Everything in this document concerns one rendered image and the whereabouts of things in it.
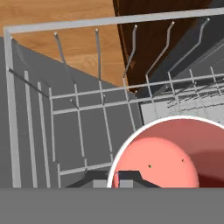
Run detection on dark brown wooden cupboard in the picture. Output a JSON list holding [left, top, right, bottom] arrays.
[[112, 0, 218, 95]]

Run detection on red bowl with white rim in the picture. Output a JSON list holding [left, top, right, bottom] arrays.
[[106, 115, 224, 189]]

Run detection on grey dishwasher door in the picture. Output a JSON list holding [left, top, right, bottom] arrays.
[[0, 36, 144, 189]]

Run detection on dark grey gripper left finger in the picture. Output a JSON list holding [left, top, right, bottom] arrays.
[[65, 170, 109, 189]]

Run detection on grey wire dishwasher rack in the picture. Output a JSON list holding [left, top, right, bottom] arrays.
[[3, 7, 224, 189]]

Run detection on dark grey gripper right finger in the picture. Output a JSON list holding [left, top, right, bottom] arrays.
[[116, 170, 162, 189]]

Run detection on grey dishwasher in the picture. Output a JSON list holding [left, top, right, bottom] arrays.
[[136, 0, 224, 127]]

